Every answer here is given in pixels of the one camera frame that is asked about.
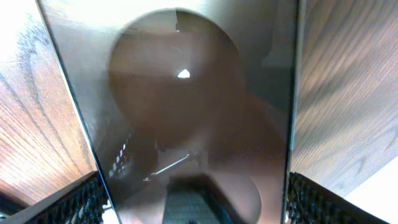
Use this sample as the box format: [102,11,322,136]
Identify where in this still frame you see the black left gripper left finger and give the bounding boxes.
[2,171,108,224]

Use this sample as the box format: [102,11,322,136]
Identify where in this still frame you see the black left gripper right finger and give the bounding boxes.
[285,172,385,224]

